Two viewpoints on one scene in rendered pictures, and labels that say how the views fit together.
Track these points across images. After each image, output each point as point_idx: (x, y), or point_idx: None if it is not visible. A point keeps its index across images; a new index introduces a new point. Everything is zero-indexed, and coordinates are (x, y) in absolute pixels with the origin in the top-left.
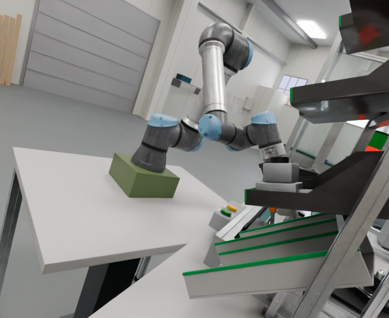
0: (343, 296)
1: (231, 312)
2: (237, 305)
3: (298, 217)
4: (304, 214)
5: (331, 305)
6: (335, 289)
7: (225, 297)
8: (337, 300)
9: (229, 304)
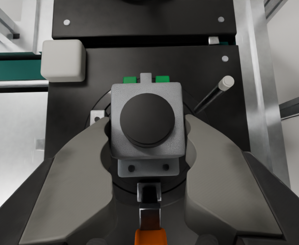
0: (224, 2)
1: None
2: (290, 165)
3: (202, 121)
4: (156, 96)
5: (266, 25)
6: (216, 17)
7: (293, 185)
8: (235, 15)
9: None
